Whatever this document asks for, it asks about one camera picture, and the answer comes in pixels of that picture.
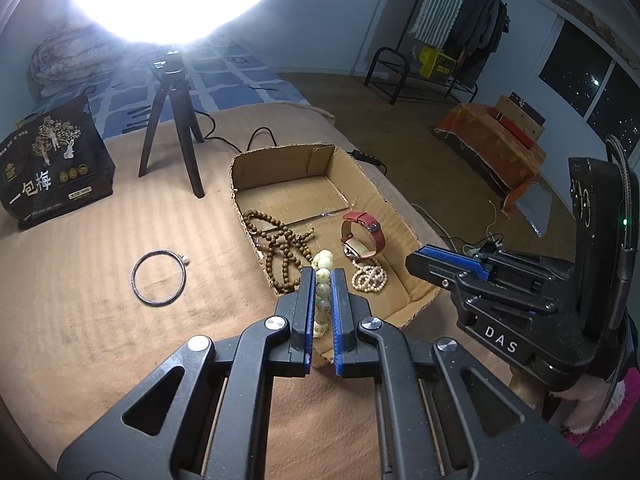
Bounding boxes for grey plastic sheet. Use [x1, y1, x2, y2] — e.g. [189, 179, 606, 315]
[514, 184, 555, 238]

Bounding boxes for person's right hand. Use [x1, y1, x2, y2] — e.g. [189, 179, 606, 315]
[510, 372, 547, 411]

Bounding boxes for white power strip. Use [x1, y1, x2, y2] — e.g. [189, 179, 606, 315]
[462, 240, 506, 257]

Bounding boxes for black power cable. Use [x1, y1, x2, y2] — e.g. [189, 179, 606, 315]
[192, 110, 388, 173]

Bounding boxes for black snack bag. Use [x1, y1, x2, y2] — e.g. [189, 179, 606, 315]
[0, 95, 117, 231]

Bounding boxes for black braided cable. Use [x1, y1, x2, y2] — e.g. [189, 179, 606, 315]
[587, 132, 640, 441]

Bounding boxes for orange cloth covered table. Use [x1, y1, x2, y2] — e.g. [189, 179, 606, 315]
[432, 102, 548, 218]

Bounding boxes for cardboard box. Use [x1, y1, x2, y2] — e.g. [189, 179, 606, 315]
[229, 143, 443, 361]

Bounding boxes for dark hanging clothes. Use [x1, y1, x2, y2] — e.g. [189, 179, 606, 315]
[445, 0, 512, 91]

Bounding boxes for window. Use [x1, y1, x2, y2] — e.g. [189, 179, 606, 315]
[530, 10, 640, 146]

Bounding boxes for folded floral quilt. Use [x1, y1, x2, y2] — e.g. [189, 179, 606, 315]
[27, 25, 108, 96]

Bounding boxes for red strap wristwatch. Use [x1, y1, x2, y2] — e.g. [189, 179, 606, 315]
[341, 211, 387, 260]

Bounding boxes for red flat box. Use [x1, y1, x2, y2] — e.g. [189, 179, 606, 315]
[492, 110, 537, 150]

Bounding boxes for white striped towel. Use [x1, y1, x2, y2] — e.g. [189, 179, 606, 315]
[415, 0, 473, 46]

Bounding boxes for black clothes rack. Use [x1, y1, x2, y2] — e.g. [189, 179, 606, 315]
[364, 0, 511, 106]

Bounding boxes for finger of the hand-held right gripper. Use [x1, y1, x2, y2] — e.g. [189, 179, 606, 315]
[419, 246, 495, 282]
[405, 252, 557, 312]

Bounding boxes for white pearl necklace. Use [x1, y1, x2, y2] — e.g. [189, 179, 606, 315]
[351, 256, 388, 292]

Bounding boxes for black bangle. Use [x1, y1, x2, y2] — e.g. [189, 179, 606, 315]
[132, 250, 188, 306]

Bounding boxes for black tripod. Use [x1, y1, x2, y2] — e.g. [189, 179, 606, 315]
[138, 47, 206, 199]

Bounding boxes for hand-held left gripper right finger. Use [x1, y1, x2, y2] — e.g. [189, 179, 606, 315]
[329, 267, 586, 480]

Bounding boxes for brown wooden bead necklace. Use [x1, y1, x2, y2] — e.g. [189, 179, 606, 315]
[242, 210, 316, 295]

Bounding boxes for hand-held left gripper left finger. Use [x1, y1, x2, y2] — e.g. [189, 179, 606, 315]
[57, 266, 317, 480]

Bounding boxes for cream bead bracelet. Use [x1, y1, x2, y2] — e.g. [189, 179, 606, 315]
[311, 250, 335, 338]

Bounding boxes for brown wooden box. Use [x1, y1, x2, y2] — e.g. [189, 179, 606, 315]
[492, 92, 546, 141]

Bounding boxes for yellow box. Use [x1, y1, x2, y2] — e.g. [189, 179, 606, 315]
[417, 46, 458, 80]

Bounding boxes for blue checked bedsheet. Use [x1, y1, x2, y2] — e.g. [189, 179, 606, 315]
[30, 35, 301, 141]

